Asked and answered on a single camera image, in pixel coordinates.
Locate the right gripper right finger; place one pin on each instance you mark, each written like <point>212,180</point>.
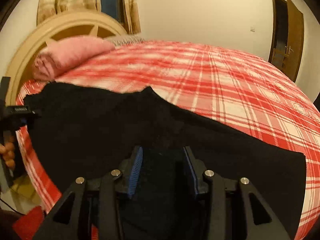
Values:
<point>231,209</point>

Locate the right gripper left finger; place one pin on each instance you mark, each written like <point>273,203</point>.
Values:
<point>87,202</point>

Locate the black pants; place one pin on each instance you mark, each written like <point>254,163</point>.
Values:
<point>87,132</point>

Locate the person left hand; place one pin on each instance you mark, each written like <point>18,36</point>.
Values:
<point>8,155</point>

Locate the pink folded blanket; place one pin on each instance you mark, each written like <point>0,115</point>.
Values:
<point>66,54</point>

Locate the cream wooden headboard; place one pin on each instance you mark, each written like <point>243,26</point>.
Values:
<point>63,25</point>

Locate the red plaid bed sheet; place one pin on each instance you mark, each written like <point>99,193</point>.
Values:
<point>237,89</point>

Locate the grey striped pillow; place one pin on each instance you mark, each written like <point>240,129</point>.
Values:
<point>124,40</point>

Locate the brown wooden door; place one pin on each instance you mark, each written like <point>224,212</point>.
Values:
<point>287,38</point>

